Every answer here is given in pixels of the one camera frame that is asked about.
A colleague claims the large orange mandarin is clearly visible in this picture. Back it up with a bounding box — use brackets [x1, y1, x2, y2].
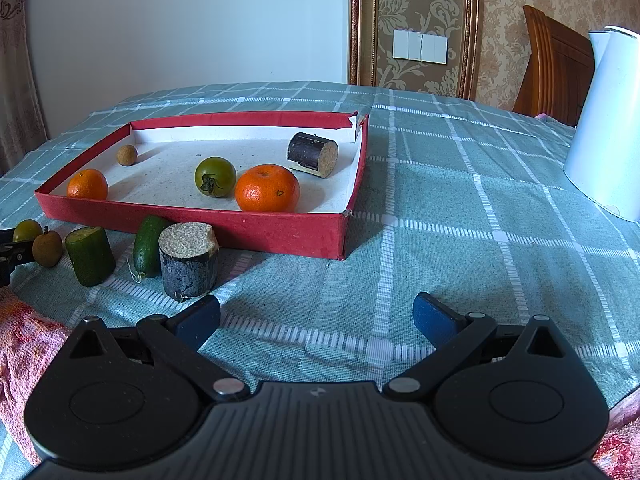
[235, 164, 300, 212]

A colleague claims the whole small green cucumber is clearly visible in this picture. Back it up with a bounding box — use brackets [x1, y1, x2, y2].
[132, 216, 172, 280]

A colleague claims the red cardboard tray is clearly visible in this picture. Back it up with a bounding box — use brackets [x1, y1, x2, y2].
[35, 110, 369, 259]

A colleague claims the cut green cucumber piece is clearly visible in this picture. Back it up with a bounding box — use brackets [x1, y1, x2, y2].
[65, 226, 115, 287]

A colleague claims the white wall switch panel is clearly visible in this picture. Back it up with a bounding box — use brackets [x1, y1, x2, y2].
[392, 29, 448, 65]

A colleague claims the white electric kettle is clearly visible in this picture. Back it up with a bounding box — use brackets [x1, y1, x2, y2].
[564, 25, 640, 222]

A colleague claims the green tomato with stem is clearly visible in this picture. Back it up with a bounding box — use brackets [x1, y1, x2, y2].
[194, 156, 236, 198]

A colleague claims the beige patterned curtain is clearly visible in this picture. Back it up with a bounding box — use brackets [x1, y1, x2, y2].
[0, 0, 49, 174]

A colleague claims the smooth green tomato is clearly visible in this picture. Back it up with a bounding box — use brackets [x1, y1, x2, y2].
[13, 219, 42, 243]

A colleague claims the dark sugarcane piece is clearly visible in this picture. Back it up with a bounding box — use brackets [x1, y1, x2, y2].
[158, 222, 219, 302]
[286, 132, 338, 179]

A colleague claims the pink towel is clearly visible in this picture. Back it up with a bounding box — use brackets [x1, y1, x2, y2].
[0, 287, 70, 466]

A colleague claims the brown longan with stem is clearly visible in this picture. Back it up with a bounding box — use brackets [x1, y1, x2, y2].
[32, 226, 64, 269]

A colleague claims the small orange mandarin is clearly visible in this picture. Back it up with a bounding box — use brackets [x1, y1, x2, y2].
[66, 168, 108, 200]

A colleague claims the gold ornate wall frame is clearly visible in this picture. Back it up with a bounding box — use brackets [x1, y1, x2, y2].
[347, 0, 483, 100]

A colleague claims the green plaid bedsheet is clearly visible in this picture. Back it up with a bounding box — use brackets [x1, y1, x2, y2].
[0, 80, 640, 480]

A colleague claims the round brown longan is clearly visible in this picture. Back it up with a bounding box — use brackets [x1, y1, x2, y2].
[116, 144, 138, 167]

